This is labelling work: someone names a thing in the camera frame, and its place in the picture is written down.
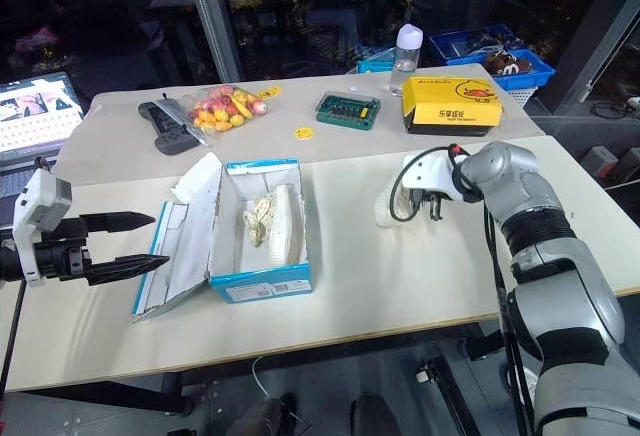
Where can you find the yellow duck print box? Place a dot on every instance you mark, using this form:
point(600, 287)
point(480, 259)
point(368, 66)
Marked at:
point(450, 106)

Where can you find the light blue flat box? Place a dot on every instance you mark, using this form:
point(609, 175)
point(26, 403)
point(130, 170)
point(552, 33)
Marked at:
point(375, 65)

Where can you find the black table leg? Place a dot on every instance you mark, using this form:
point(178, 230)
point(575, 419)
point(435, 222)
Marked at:
point(177, 393)

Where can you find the blue plastic bin with toys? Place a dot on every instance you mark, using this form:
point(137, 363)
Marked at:
point(530, 78)

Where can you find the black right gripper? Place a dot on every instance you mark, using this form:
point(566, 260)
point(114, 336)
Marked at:
point(421, 196)

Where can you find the grey power strip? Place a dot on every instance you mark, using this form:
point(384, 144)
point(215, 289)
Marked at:
point(599, 161)

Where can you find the green screwdriver bit case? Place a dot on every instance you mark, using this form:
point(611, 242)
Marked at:
point(347, 111)

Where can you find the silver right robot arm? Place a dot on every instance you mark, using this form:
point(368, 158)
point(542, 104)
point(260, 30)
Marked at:
point(565, 306)

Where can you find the white knit shoe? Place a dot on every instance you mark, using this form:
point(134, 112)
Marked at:
point(285, 226)
point(385, 212)

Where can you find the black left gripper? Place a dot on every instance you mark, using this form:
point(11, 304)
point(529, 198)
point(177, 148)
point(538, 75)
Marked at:
point(60, 258)

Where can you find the clear bottle with white cap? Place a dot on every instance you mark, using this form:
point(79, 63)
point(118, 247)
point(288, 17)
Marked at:
point(406, 61)

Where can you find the grey window frame post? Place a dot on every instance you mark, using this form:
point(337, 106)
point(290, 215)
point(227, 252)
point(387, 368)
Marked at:
point(210, 16)

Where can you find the black handheld controller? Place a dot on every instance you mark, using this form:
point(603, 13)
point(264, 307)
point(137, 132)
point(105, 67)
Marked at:
point(170, 138)

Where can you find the yellow round sticker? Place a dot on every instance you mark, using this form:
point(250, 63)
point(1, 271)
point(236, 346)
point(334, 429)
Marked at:
point(303, 133)

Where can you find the white slatted basket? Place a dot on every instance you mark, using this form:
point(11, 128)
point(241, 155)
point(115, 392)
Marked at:
point(522, 98)

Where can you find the clear bag of toy fruit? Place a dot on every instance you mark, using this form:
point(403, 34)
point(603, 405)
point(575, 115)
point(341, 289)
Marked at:
point(225, 111)

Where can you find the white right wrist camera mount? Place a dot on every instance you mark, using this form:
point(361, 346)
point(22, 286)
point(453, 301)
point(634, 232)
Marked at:
point(430, 171)

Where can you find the blue and white shoebox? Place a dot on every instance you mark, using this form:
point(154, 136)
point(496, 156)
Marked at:
point(260, 283)

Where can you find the yellow paper tag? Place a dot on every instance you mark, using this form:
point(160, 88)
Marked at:
point(270, 92)

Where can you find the open laptop computer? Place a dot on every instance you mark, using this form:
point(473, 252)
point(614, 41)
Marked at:
point(35, 116)

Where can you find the black floor stand frame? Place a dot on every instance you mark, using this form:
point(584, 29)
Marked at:
point(450, 396)

